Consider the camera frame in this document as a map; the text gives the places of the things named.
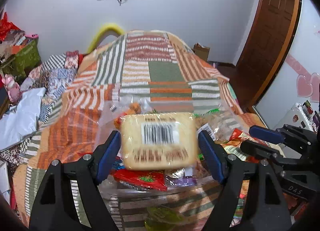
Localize red biscuit snack bag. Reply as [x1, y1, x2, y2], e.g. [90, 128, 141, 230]
[222, 128, 267, 163]

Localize clear bag twisted crisps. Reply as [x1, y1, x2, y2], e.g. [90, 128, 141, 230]
[195, 111, 243, 144]

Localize yellow curved headboard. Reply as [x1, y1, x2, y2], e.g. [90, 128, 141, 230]
[86, 23, 125, 54]

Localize checkered patterned pillow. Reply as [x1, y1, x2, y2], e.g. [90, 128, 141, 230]
[20, 50, 79, 125]

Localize clear plastic storage bin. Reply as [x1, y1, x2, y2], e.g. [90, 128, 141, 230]
[95, 96, 245, 198]

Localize pink heart wall sticker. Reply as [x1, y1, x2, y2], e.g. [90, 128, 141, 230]
[285, 54, 319, 103]

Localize green jelly cup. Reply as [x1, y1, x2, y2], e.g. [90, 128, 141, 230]
[144, 206, 185, 231]

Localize white cloth on bed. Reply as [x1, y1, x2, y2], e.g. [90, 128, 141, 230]
[0, 88, 46, 151]

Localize green storage box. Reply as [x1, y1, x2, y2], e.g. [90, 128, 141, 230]
[1, 40, 42, 81]

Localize brown cardboard box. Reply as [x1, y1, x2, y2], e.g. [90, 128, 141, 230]
[193, 43, 210, 62]

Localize patchwork quilt bedspread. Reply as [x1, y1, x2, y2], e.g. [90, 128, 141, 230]
[13, 30, 263, 226]

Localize white appliance with stickers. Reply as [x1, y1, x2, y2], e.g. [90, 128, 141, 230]
[273, 101, 319, 132]

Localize red foil chips bag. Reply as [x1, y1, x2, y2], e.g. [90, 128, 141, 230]
[112, 169, 168, 191]

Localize pink plush toy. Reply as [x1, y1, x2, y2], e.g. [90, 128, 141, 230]
[2, 74, 22, 104]

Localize red plastic bag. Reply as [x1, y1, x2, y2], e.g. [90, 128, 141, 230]
[0, 12, 20, 41]

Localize wooden door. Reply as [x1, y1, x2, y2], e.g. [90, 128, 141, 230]
[231, 0, 299, 109]

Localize orange fried snack bag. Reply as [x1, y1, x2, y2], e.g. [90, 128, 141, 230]
[113, 102, 142, 129]

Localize square biscuit pack with barcode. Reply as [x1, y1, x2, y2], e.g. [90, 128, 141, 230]
[120, 112, 198, 171]

